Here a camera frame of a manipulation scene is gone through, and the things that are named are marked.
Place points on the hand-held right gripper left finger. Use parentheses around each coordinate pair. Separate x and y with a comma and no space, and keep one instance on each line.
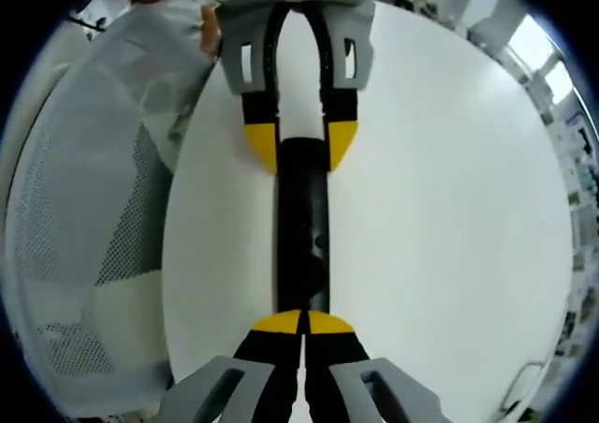
(271,348)

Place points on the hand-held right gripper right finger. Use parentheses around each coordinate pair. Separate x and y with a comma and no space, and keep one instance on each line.
(337,348)

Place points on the black remote control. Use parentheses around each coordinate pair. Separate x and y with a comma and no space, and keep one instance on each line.
(302,217)

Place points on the bright window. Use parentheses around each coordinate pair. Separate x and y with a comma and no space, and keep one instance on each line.
(538,58)

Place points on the white mesh office chair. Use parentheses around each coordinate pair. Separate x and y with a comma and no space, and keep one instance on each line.
(70,208)

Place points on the white display cabinets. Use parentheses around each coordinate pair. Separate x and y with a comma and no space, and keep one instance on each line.
(580,184)

